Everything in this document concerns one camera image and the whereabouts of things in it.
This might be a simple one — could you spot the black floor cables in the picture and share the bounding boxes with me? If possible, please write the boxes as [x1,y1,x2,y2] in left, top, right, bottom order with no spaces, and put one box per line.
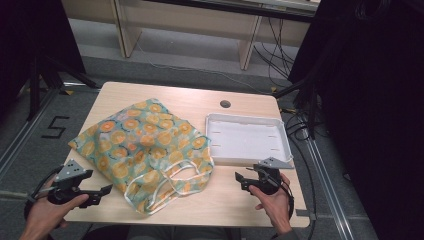
[252,16,298,88]

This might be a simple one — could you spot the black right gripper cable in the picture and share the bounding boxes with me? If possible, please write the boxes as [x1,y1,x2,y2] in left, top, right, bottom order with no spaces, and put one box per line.
[279,178,296,222]

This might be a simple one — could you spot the light wooden bench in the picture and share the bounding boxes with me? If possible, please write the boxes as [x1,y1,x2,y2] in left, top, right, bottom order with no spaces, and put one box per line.
[61,0,322,71]

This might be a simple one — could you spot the metal floor rail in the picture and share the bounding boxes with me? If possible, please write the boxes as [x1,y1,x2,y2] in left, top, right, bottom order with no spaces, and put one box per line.
[0,85,66,181]
[304,135,356,240]

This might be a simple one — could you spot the black tripod stand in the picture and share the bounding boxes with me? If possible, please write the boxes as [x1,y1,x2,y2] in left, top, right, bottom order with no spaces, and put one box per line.
[25,54,101,122]

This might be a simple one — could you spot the black metal stand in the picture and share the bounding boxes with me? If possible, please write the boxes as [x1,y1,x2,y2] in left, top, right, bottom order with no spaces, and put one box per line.
[272,64,323,141]

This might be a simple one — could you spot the person's right hand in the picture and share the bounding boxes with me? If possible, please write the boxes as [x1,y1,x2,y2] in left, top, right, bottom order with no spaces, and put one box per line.
[248,172,294,236]

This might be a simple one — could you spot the black curtain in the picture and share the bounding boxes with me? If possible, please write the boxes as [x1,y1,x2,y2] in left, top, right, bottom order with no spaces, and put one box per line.
[0,0,87,118]
[287,0,424,240]

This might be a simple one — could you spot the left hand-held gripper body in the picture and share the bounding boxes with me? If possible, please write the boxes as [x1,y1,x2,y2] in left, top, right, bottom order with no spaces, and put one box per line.
[46,158,102,210]

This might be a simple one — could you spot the fruit print shopping bag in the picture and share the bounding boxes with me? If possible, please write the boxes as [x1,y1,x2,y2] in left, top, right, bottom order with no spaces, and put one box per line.
[67,97,215,217]

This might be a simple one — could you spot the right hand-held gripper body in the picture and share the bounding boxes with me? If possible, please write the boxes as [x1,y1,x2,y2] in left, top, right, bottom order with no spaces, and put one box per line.
[245,156,295,196]

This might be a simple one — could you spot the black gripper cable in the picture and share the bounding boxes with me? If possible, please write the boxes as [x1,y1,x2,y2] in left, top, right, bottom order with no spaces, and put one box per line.
[279,178,296,222]
[23,164,65,222]

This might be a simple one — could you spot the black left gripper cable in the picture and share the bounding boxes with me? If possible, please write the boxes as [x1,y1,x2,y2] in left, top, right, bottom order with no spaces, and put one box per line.
[23,164,65,222]

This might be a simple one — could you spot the white plastic tray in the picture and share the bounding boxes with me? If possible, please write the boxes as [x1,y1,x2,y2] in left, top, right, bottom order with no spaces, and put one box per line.
[204,112,294,167]

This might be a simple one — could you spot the person's left hand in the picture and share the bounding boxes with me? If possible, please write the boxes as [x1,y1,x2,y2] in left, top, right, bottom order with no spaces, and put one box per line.
[19,193,90,240]

